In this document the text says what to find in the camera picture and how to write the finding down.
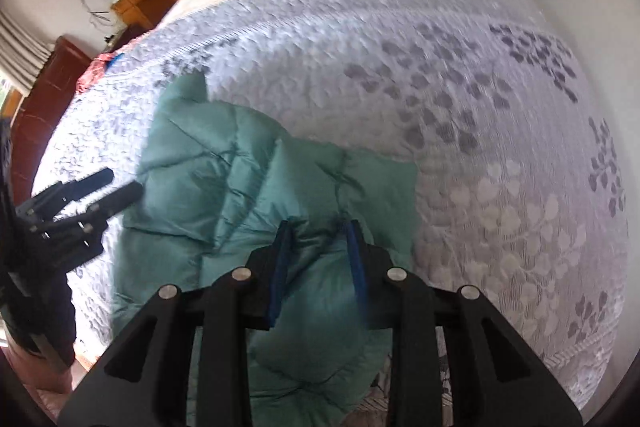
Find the red patterned cloth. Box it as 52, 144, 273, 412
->
75, 52, 118, 93

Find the striped window curtain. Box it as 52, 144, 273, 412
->
0, 11, 54, 96

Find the blue cloth item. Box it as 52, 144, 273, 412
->
104, 53, 125, 70

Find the teal quilted down jacket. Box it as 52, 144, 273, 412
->
112, 73, 416, 426

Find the left black gloved hand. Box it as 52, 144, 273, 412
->
1, 267, 76, 373

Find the dark red wooden headboard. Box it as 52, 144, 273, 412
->
11, 37, 91, 204

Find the grey leaf-pattern bedspread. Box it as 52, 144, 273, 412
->
34, 0, 628, 407

